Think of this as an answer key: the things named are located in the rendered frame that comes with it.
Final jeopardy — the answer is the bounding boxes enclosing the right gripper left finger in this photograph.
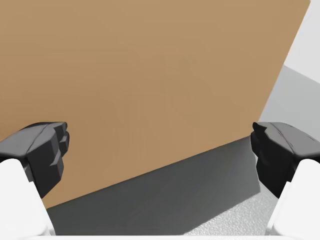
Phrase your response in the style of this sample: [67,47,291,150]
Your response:
[0,121,71,237]

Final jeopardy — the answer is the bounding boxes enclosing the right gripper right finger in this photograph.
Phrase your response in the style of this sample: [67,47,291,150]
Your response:
[250,121,320,237]

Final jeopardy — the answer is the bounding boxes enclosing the tall board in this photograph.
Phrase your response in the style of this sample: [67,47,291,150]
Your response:
[0,0,312,210]

